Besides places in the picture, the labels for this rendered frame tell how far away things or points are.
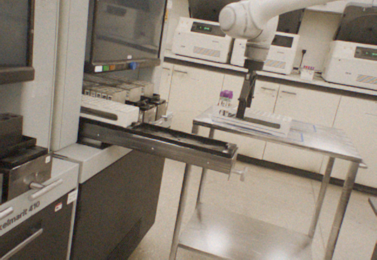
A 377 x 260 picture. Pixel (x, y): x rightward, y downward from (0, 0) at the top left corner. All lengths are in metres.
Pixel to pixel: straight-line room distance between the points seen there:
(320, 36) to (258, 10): 2.80
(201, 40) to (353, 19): 1.35
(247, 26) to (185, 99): 2.36
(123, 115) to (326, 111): 2.51
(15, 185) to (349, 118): 2.96
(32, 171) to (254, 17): 0.78
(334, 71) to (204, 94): 1.16
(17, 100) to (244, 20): 0.70
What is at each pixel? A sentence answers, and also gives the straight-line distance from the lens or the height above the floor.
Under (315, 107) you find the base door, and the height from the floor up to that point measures 0.68.
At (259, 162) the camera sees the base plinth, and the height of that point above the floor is 0.03.
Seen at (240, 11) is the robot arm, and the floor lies 1.22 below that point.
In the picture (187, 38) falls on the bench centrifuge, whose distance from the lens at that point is 3.47.
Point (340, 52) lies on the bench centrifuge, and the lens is 3.39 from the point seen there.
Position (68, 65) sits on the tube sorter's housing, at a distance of 1.06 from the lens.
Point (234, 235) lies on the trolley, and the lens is 1.72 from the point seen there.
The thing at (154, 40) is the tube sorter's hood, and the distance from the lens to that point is 1.59.
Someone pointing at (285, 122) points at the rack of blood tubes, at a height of 0.88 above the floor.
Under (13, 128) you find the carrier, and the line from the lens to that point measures 0.91.
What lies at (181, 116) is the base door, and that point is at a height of 0.32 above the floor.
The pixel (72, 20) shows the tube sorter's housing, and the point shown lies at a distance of 1.05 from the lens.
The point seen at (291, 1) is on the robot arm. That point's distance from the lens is 1.20.
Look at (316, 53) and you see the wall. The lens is 3.98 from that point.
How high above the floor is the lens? 1.14
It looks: 14 degrees down
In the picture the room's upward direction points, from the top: 10 degrees clockwise
